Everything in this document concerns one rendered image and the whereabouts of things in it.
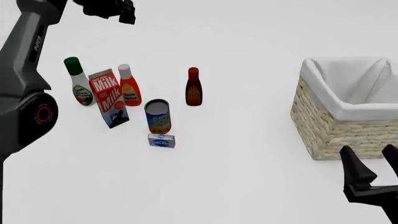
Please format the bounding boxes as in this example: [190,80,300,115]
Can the dark red BBQ sauce bottle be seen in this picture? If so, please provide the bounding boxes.
[185,67,204,106]

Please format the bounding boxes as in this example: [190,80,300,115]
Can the red and white milk carton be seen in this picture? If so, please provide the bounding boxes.
[88,68,131,129]

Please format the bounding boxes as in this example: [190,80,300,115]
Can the white dressing bottle green cap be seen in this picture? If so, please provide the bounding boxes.
[63,56,98,107]

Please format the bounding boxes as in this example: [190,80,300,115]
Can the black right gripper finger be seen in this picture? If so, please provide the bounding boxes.
[339,145,379,190]
[381,144,398,179]

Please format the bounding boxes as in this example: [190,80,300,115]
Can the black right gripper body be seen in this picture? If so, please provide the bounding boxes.
[343,177,398,224]

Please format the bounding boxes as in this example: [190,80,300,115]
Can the small blue and white box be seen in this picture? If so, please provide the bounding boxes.
[147,133,177,149]

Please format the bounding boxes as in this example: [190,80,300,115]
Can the blue and orange soup can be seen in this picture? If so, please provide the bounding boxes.
[144,98,172,136]

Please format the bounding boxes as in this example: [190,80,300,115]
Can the orange ketchup bottle white cap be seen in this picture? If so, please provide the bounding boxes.
[117,63,143,107]

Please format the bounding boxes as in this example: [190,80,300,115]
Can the wicker basket with white liner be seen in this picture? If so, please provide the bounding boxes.
[290,55,398,161]

